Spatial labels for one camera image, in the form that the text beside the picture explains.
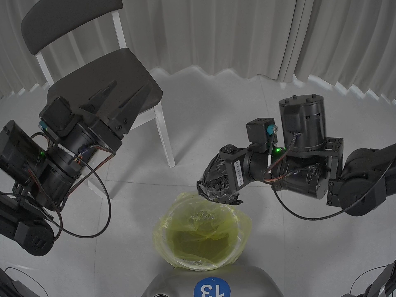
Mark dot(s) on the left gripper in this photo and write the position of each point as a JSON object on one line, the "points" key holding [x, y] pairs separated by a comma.
{"points": [[92, 135]]}

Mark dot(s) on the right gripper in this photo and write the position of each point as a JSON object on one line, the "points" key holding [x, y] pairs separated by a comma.
{"points": [[256, 165]]}

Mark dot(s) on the black plastic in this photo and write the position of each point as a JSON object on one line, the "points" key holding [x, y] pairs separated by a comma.
{"points": [[216, 184]]}

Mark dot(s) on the yellow plastic bag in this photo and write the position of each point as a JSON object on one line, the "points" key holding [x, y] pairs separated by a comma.
{"points": [[185, 227]]}

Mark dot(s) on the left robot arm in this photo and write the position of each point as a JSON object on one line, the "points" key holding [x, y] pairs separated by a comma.
{"points": [[18, 153]]}

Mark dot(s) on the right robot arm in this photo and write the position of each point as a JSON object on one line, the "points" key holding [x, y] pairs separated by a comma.
{"points": [[303, 122]]}

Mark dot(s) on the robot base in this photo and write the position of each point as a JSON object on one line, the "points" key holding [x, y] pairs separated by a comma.
{"points": [[173, 285]]}

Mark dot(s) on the white trash bin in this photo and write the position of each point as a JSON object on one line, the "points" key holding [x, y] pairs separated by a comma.
{"points": [[199, 266]]}

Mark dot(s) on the white chair with grey cushions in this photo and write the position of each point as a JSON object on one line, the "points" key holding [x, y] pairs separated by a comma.
{"points": [[92, 73]]}

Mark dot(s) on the white curtain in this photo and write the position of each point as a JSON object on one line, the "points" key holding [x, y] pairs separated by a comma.
{"points": [[216, 26]]}

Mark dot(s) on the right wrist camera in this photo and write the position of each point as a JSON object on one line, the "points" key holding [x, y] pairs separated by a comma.
{"points": [[260, 131]]}

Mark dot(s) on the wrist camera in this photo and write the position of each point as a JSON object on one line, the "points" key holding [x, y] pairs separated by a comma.
{"points": [[260, 131], [57, 113]]}

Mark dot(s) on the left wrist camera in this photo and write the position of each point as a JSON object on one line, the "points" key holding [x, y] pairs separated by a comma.
{"points": [[57, 113]]}

